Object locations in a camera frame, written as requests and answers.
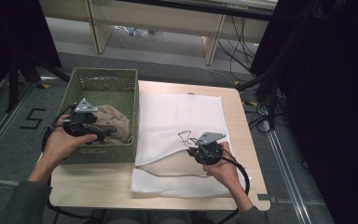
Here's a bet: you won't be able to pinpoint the metal floor rail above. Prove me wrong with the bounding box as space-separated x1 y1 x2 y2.
0 80 39 170
260 105 313 224

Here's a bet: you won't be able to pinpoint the left hand-held gripper black cable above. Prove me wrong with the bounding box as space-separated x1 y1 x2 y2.
41 104 78 150

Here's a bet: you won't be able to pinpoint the green woven basket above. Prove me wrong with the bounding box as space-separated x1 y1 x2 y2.
58 67 140 165

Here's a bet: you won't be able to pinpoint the black metal stand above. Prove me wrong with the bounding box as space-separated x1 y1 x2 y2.
237 55 289 132

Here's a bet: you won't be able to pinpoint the light wooden desk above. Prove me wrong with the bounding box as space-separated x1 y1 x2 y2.
36 0 278 66

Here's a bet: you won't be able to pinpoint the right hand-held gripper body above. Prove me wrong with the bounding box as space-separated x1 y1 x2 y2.
186 132 227 166

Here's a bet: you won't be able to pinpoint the person's left hand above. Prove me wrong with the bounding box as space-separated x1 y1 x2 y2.
41 114 98 170

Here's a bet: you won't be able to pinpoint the black floor cables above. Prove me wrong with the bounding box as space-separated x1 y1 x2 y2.
241 92 291 135

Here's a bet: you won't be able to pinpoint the right hand-held gripper black cable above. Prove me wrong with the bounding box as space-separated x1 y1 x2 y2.
215 148 252 224

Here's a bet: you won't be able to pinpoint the black tripod stand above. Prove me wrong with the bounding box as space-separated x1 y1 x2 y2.
5 50 72 114

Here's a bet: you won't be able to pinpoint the white mesh laundry bag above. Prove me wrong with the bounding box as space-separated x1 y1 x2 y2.
130 92 241 200

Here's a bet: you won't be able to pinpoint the grey floor strip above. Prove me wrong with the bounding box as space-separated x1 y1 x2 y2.
0 176 32 189

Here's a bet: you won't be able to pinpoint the beige cloth garment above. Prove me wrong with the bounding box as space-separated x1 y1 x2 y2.
88 105 134 146

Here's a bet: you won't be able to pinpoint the black curtain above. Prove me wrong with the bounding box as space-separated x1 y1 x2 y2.
0 0 62 105
250 0 358 224

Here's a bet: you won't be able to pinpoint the person's right hand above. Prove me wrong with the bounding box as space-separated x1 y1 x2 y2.
201 141 241 189

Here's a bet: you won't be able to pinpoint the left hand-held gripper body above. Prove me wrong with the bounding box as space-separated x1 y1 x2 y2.
62 98 107 138

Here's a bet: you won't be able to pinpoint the hand-held gripper black cable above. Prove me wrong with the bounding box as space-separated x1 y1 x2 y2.
41 104 78 150
215 148 252 224

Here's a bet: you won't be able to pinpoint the black hanging desk cables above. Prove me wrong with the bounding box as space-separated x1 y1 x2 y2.
217 15 263 82

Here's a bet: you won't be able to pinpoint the clear plastic clutter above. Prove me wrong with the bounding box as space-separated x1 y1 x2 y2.
115 25 156 37

